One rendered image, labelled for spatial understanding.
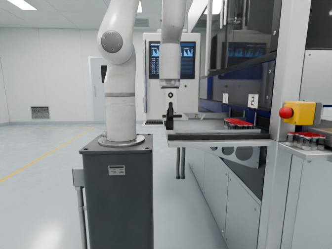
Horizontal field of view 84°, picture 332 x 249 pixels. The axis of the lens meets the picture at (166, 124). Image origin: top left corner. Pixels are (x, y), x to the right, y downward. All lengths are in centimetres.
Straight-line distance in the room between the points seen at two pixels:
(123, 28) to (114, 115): 30
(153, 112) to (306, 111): 122
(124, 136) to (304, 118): 61
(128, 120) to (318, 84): 70
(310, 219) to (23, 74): 738
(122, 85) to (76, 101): 603
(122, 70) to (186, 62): 97
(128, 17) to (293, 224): 101
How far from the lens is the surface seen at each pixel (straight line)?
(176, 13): 77
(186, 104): 167
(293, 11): 82
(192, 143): 69
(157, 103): 166
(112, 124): 73
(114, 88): 71
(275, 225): 95
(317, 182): 96
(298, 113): 70
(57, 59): 699
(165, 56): 73
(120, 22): 72
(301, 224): 102
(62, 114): 695
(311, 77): 84
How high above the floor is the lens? 106
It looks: 10 degrees down
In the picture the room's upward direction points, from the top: straight up
